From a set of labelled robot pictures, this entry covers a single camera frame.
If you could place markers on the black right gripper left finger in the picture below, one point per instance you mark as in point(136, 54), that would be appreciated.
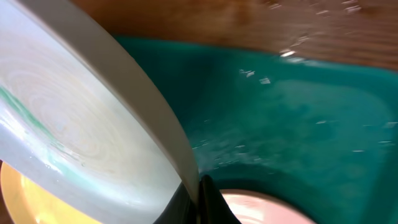
point(180, 209)

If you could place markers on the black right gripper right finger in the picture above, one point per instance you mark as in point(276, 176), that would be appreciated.
point(213, 208)

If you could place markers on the light blue plate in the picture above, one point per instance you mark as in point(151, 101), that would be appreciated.
point(80, 117)

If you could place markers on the yellow plate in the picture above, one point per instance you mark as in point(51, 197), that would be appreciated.
point(26, 202)

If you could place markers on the teal plastic tray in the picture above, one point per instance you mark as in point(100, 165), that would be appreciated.
point(320, 136)

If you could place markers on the pink plate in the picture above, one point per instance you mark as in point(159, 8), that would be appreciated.
point(256, 208)

